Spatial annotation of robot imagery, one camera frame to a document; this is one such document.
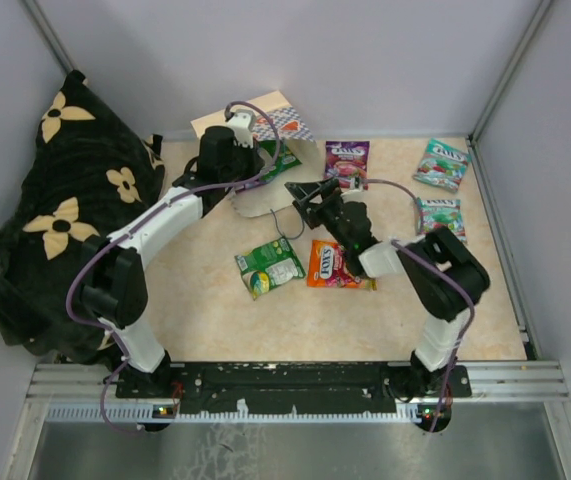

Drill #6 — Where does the orange Fox's candy bag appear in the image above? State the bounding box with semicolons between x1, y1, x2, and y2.
306;240;377;291

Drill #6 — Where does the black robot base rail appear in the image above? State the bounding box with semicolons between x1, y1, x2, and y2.
116;359;471;415

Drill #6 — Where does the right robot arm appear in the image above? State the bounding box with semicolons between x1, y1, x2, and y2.
285;179;490;397

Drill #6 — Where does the checkered paper bag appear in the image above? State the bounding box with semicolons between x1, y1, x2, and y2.
189;89;318;220

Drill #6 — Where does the black floral pillow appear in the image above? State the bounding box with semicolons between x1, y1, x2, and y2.
0;70;165;368

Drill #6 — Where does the teal Fox's mint candy bag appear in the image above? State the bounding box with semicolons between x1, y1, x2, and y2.
412;138;471;193

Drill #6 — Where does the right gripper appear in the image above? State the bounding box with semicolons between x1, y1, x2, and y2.
286;176;352;251

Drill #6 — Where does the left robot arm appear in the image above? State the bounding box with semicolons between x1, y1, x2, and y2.
65;123;264;397

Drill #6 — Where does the green Fox's candy bag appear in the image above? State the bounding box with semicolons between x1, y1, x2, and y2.
234;236;306;300

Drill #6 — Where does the teal mint cherry candy bag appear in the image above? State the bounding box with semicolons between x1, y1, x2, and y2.
415;198;467;244

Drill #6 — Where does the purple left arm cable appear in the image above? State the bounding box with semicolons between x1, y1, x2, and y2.
65;100;283;434

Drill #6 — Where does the purple candy bag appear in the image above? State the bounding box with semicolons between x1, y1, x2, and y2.
324;140;370;189

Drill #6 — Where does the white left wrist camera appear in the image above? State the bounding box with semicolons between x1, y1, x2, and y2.
225;110;256;148

